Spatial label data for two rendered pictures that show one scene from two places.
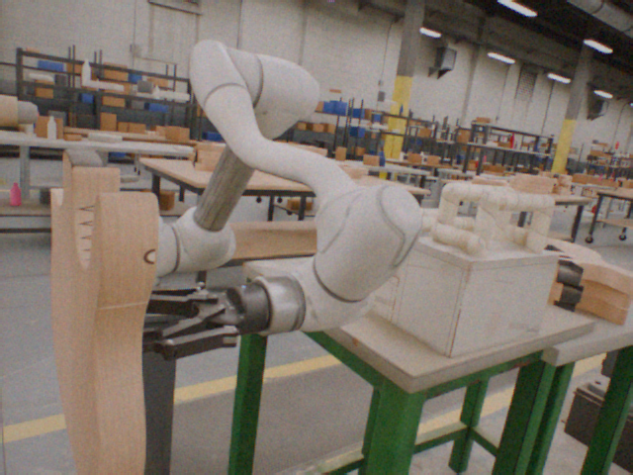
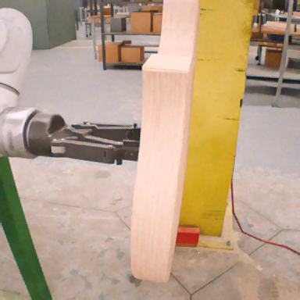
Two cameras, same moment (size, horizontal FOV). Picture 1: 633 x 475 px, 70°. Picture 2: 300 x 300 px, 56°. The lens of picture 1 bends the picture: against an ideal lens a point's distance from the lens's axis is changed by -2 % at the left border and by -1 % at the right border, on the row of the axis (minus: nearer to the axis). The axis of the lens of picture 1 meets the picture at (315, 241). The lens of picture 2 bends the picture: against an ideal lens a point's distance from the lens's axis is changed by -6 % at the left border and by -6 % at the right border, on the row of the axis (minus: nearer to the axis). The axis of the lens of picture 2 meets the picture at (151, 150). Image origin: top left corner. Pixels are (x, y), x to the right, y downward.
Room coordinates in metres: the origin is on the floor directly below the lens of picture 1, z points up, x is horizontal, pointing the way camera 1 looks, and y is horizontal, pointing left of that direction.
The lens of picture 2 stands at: (0.81, 0.54, 1.22)
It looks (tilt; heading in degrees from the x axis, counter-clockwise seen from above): 28 degrees down; 227
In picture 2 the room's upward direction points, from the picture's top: straight up
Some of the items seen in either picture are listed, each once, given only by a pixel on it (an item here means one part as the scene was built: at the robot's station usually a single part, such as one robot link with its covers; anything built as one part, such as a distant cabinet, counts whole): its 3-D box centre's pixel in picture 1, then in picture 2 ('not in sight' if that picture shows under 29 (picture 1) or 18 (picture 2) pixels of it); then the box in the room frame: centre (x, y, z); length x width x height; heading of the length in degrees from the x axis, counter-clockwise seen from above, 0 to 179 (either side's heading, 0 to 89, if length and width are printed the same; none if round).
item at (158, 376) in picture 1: (129, 398); not in sight; (1.30, 0.53, 0.35); 0.28 x 0.28 x 0.70; 29
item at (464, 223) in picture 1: (441, 224); not in sight; (0.94, -0.25, 1.12); 0.20 x 0.03 x 0.03; 125
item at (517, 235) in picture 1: (519, 236); not in sight; (0.90, -0.40, 1.12); 0.11 x 0.03 x 0.03; 36
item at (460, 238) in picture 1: (457, 237); not in sight; (0.79, -0.24, 1.12); 0.11 x 0.03 x 0.03; 36
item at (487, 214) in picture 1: (484, 229); not in sight; (0.76, -0.28, 1.15); 0.03 x 0.03 x 0.09
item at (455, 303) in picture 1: (475, 289); not in sight; (0.85, -0.32, 1.02); 0.27 x 0.15 x 0.17; 126
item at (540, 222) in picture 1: (539, 228); not in sight; (0.86, -0.41, 1.15); 0.03 x 0.03 x 0.09
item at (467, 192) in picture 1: (481, 193); not in sight; (0.88, -0.30, 1.20); 0.20 x 0.03 x 0.03; 125
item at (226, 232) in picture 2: not in sight; (198, 219); (-0.31, -0.26, 0.02); 0.40 x 0.40 x 0.02; 37
